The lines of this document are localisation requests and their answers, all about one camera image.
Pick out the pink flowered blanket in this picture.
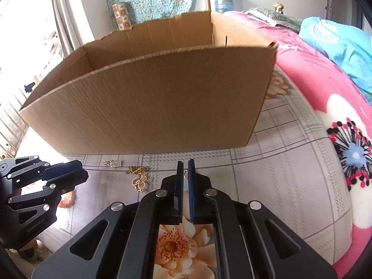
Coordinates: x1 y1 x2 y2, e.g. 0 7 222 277
222 10 372 274

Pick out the window clutter pile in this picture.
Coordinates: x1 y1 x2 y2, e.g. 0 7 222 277
43 30 63 61

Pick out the gold butterfly pendant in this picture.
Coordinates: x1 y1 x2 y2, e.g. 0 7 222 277
126 165 151 193

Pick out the green patterned pillow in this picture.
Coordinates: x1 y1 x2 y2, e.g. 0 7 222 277
246 7 303 34

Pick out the pale window curtain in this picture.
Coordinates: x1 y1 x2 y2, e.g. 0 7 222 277
49 0 85 57

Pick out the light blue blanket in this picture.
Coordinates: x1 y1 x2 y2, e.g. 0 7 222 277
299 16 372 105

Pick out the patterned paper box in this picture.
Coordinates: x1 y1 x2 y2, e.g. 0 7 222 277
112 2 133 31

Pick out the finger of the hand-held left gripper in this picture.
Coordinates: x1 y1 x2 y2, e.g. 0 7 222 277
7 169 89 230
0 155 84 186

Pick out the brown cardboard box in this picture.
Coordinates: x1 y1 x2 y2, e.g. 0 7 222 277
19 10 278 154

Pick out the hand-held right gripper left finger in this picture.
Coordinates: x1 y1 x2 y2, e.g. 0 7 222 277
32 161 184 279

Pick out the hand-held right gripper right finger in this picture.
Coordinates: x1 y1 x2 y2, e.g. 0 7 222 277
187 159 339 279

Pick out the blue water dispenser bottle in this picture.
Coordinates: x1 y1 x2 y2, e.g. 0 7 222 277
213 0 234 13

